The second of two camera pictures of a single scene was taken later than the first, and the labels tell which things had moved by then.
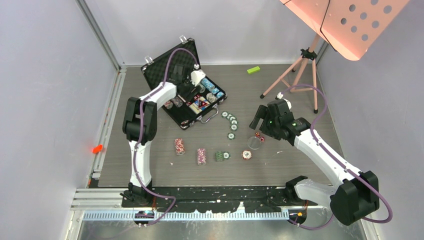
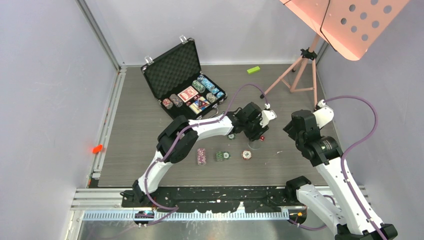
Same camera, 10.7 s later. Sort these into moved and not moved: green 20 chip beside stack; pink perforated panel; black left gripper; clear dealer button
Moved: black left gripper
Not moved: green 20 chip beside stack; pink perforated panel; clear dealer button
